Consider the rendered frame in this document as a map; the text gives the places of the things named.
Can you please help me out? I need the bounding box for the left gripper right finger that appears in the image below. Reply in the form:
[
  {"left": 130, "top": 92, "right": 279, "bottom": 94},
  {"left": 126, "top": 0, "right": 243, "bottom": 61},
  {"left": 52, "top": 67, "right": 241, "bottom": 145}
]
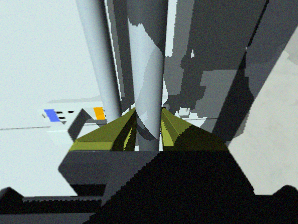
[{"left": 160, "top": 107, "right": 230, "bottom": 152}]

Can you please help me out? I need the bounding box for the black wall panel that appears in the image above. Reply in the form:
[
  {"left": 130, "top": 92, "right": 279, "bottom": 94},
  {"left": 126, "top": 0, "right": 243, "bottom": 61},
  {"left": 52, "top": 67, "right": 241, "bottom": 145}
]
[{"left": 0, "top": 0, "right": 298, "bottom": 196}]

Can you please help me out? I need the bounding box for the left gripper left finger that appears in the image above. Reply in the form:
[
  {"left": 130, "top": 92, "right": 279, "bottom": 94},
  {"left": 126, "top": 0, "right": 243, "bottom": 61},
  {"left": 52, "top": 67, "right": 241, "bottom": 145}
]
[{"left": 67, "top": 107, "right": 137, "bottom": 153}]

